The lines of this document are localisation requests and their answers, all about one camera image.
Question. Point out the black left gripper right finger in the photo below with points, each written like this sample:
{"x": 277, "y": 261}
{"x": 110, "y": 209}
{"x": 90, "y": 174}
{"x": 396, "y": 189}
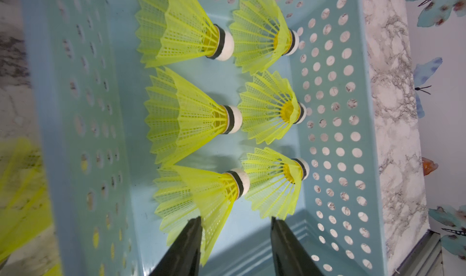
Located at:
{"x": 289, "y": 256}

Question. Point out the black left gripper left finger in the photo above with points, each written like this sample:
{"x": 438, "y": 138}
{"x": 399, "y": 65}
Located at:
{"x": 183, "y": 257}

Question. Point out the yellow shuttlecock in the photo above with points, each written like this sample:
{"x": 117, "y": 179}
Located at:
{"x": 184, "y": 193}
{"x": 25, "y": 204}
{"x": 261, "y": 35}
{"x": 269, "y": 107}
{"x": 276, "y": 182}
{"x": 172, "y": 31}
{"x": 182, "y": 118}

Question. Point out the light blue perforated storage box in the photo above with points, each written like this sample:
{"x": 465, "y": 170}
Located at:
{"x": 90, "y": 89}

